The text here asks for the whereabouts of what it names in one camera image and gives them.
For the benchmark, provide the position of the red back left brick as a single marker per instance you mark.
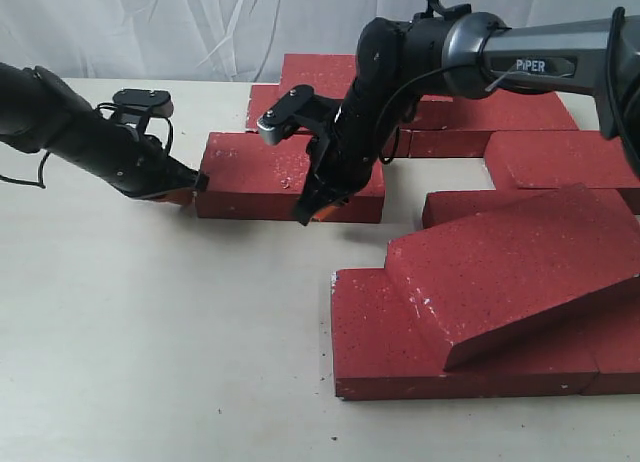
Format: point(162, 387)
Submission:
point(262, 97)

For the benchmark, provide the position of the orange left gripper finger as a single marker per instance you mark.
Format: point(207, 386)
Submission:
point(176, 197)

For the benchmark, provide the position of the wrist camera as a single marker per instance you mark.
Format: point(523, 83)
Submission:
point(286, 116)
point(158, 102)

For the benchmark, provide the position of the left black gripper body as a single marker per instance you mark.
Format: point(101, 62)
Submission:
point(119, 151)

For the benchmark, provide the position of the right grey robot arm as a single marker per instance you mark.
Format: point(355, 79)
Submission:
point(470, 57)

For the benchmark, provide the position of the white backdrop curtain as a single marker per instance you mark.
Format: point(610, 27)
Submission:
point(213, 40)

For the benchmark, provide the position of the red middle right brick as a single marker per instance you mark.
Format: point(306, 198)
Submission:
point(552, 159)

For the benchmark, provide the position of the red front left brick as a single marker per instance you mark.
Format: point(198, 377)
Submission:
point(378, 353)

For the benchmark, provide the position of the red third row brick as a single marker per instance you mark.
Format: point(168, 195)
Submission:
point(445, 206)

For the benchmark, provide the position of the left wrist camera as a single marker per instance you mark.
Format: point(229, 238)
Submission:
point(158, 102)

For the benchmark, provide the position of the red front right brick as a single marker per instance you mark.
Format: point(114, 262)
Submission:
point(613, 341)

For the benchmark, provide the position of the red top stacked brick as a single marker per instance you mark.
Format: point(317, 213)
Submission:
point(330, 75)

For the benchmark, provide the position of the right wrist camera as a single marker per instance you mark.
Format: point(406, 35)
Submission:
point(286, 116)

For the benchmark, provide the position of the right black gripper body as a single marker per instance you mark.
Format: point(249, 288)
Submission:
point(354, 139)

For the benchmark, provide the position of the red back right brick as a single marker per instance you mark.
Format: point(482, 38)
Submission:
point(446, 127)

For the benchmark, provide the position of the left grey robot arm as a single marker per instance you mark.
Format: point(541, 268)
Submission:
point(40, 113)

